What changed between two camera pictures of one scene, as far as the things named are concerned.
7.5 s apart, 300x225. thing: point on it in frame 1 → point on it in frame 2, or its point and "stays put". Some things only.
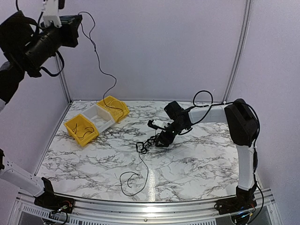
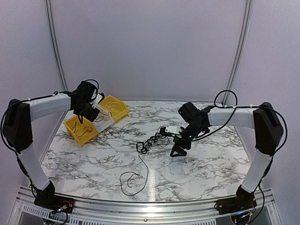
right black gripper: (164, 138) → (176, 147)
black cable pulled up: (101, 66) → (106, 115)
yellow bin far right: (118, 109) stays put
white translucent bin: (101, 118) stays put
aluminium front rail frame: (93, 212) stays put
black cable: (134, 174) stays put
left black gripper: (71, 23) → (91, 117)
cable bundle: (143, 147) stays put
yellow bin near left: (82, 129) stays put
